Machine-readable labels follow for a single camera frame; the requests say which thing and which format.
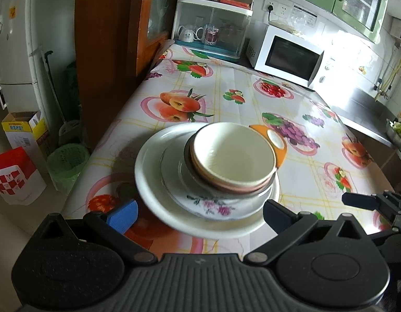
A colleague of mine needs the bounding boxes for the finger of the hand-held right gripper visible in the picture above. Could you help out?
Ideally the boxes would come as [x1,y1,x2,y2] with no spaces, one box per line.
[341,191,383,212]

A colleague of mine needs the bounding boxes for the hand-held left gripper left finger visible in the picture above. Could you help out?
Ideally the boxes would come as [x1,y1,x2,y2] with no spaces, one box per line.
[34,198,157,264]

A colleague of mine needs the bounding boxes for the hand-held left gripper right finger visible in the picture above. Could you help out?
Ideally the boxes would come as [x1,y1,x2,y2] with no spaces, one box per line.
[244,199,377,266]

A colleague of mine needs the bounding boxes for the large plain white plate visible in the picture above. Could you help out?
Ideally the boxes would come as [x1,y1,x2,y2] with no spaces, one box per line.
[134,123,282,239]

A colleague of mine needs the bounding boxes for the brown bowl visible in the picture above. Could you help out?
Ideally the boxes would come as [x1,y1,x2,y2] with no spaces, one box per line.
[183,135,276,197]

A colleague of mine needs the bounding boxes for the white plate pink flower print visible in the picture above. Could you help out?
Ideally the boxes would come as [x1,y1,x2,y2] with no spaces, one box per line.
[161,133,281,220]

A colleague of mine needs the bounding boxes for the small orange bowl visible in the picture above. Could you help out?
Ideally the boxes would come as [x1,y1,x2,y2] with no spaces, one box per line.
[249,124,288,170]

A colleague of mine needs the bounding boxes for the cream bowl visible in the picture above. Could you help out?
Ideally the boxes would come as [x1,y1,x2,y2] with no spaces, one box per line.
[189,122,276,186]

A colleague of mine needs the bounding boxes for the green plastic basket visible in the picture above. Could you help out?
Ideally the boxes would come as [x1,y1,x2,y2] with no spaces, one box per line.
[46,145,91,196]

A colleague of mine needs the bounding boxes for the metal bowl of vegetables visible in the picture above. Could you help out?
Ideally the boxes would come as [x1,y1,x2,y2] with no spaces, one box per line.
[386,117,401,154]

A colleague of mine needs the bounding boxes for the stainless steel counter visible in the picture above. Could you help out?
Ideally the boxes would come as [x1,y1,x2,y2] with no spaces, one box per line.
[330,86,401,151]

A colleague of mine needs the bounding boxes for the red and white box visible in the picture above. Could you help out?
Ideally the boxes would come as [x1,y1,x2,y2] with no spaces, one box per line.
[0,146,47,206]

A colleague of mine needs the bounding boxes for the yellow cardboard box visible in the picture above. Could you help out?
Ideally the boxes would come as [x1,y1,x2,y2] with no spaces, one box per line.
[1,111,50,164]

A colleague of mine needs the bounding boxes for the mop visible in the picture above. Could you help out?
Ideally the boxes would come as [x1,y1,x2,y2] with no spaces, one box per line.
[42,50,81,146]

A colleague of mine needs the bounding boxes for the white microwave oven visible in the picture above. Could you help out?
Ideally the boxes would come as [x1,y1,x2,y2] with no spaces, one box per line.
[246,21,338,89]

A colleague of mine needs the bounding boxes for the brown wooden cabinet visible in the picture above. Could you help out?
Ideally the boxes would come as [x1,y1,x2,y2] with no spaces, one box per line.
[75,0,185,151]

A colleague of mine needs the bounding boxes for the glass cup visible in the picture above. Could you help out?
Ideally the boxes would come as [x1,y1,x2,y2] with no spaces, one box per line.
[203,26,221,44]

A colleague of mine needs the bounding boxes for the clear plastic bag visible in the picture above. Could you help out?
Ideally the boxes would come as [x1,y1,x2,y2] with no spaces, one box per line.
[290,5,319,35]

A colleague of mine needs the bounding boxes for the white refrigerator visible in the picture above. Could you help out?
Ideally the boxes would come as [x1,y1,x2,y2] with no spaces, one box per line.
[0,0,59,113]

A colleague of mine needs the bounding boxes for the clear plastic cup cabinet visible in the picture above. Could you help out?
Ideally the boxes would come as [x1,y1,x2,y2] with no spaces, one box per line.
[171,0,256,63]

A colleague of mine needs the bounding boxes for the yellow wall pipes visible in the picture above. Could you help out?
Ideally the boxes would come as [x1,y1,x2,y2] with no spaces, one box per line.
[374,55,401,101]

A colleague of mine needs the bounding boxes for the white wall socket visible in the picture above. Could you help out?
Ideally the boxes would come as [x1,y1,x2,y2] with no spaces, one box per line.
[264,0,291,17]

